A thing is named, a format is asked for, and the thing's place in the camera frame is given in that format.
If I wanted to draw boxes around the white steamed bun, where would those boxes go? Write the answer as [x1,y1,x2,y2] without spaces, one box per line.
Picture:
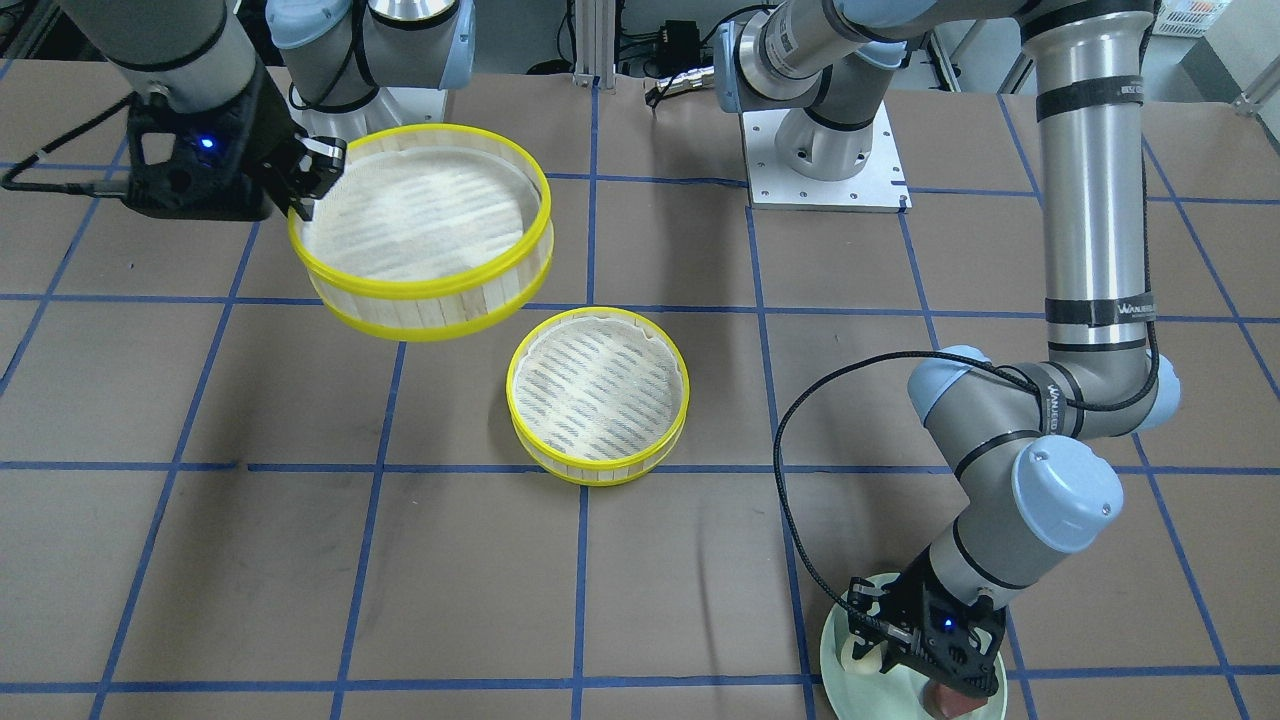
[838,635,884,675]

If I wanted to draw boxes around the aluminium frame post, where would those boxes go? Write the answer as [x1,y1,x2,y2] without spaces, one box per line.
[570,0,618,94]

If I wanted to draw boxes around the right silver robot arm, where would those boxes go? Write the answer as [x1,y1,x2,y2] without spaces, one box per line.
[61,1,476,222]

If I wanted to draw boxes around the light green plate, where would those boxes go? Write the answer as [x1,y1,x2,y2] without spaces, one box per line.
[819,573,1009,719]

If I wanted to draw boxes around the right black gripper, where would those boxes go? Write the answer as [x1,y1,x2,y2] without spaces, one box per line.
[125,63,348,222]

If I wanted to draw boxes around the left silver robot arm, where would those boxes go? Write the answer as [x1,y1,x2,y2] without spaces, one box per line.
[713,1,1180,717]

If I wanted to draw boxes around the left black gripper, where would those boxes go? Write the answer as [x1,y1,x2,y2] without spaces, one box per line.
[845,551,1006,697]

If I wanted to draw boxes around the yellow steamer layer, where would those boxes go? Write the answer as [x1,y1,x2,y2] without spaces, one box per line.
[287,123,556,342]
[506,306,691,487]

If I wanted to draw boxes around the brown steamed bun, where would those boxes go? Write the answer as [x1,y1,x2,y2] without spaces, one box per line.
[922,682,989,719]

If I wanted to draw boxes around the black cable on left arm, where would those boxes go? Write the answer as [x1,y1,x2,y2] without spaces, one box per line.
[772,348,1161,626]

